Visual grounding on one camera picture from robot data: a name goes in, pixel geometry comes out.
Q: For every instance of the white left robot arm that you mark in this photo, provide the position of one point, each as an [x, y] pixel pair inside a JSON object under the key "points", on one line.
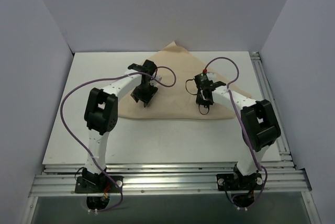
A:
{"points": [[101, 113]]}

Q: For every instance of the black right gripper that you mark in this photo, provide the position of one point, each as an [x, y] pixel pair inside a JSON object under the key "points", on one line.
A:
{"points": [[204, 98]]}

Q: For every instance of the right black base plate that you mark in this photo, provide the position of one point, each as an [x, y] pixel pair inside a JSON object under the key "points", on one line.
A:
{"points": [[235, 182]]}

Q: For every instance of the aluminium rail frame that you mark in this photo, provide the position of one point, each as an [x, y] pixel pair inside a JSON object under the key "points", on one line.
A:
{"points": [[161, 157]]}

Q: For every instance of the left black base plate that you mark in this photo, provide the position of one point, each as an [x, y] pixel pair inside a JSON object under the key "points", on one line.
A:
{"points": [[103, 185]]}

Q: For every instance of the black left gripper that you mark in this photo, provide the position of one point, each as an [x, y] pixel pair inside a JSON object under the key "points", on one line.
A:
{"points": [[144, 94]]}

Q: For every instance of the beige cloth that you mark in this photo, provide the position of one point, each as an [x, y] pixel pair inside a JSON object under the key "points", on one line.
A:
{"points": [[177, 102]]}

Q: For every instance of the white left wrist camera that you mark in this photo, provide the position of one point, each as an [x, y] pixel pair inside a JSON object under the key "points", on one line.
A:
{"points": [[157, 80]]}

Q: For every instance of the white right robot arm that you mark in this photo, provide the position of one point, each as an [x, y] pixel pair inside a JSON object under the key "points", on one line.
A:
{"points": [[257, 119]]}

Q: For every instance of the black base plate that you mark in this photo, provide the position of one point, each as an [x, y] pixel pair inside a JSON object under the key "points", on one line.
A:
{"points": [[103, 185], [235, 182]]}

